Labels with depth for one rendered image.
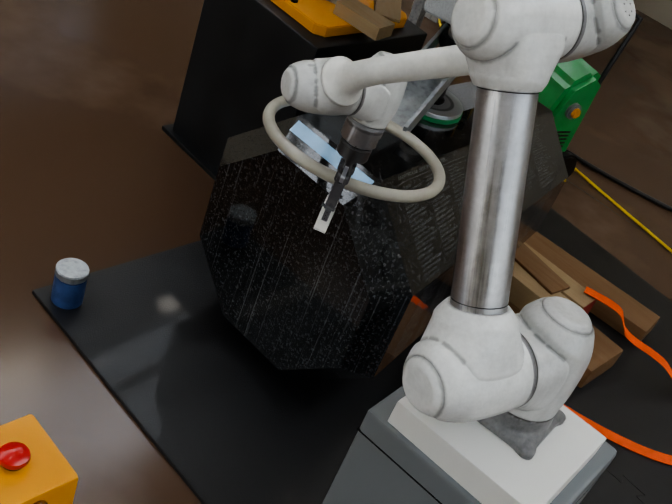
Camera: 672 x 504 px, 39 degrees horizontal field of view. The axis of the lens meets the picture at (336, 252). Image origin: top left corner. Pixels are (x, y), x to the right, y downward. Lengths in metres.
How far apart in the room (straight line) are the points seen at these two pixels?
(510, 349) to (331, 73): 0.67
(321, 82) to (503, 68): 0.52
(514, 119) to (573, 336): 0.43
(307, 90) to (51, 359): 1.32
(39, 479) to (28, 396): 1.53
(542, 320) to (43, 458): 0.91
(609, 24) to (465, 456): 0.80
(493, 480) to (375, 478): 0.28
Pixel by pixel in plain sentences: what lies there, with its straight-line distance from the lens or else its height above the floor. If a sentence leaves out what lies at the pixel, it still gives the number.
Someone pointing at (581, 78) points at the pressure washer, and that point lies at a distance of 4.44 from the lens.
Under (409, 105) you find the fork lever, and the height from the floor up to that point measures 0.92.
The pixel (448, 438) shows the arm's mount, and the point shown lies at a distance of 1.80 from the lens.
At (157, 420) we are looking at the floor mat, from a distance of 2.75.
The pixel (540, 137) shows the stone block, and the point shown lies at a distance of 3.23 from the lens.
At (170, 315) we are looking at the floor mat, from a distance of 3.06.
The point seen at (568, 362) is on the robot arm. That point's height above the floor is 1.07.
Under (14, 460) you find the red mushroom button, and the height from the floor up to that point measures 1.10.
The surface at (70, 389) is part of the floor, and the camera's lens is 2.80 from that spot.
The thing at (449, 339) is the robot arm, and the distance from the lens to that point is 1.60.
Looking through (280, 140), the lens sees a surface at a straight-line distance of 2.21.
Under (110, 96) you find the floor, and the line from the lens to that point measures 4.09.
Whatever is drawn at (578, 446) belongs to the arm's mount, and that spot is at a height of 0.86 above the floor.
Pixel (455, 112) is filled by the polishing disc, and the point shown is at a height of 0.83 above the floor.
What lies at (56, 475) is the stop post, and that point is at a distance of 1.25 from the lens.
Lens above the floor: 2.08
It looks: 36 degrees down
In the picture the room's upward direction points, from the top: 22 degrees clockwise
